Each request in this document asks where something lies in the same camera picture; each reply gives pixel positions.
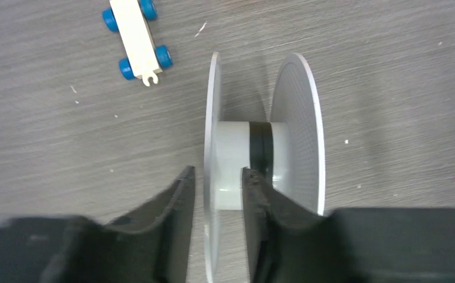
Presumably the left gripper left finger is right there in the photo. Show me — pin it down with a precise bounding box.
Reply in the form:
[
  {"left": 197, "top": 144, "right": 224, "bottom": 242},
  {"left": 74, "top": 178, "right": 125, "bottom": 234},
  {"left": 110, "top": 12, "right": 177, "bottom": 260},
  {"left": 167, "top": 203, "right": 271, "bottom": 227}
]
[{"left": 41, "top": 166, "right": 195, "bottom": 282}]

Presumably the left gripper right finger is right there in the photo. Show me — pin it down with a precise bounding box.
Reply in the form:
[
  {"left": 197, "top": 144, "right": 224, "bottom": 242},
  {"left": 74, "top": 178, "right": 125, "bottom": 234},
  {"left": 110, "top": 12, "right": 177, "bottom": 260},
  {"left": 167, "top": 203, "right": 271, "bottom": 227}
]
[{"left": 242, "top": 168, "right": 364, "bottom": 282}]

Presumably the grey cable spool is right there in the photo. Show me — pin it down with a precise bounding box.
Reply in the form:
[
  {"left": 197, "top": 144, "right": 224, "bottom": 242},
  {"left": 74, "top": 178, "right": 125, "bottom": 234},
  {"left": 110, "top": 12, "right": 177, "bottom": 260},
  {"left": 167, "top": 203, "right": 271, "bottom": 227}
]
[{"left": 204, "top": 52, "right": 326, "bottom": 282}]

